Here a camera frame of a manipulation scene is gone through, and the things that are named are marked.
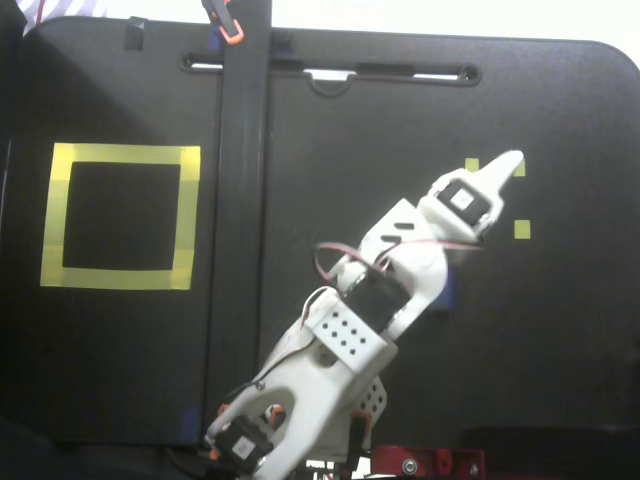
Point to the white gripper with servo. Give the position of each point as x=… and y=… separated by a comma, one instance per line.
x=462, y=199

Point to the blue and white charger plug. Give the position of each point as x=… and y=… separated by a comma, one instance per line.
x=450, y=290

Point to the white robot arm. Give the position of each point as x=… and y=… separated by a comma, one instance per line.
x=310, y=380

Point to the small yellow tape marker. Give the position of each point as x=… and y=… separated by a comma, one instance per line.
x=470, y=164
x=521, y=171
x=522, y=230

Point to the long black strip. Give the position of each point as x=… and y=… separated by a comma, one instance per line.
x=240, y=200

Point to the orange and black clamp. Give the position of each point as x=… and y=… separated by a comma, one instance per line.
x=359, y=435
x=278, y=411

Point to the orange clamp top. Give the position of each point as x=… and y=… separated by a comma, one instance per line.
x=231, y=32

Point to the blue tape piece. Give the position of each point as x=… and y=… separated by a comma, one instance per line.
x=216, y=40

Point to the yellow tape square outline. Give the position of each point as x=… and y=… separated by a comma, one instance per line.
x=120, y=277

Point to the white striped fabric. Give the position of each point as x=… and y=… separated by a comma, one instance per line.
x=75, y=10

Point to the red corner bracket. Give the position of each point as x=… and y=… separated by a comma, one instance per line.
x=435, y=460

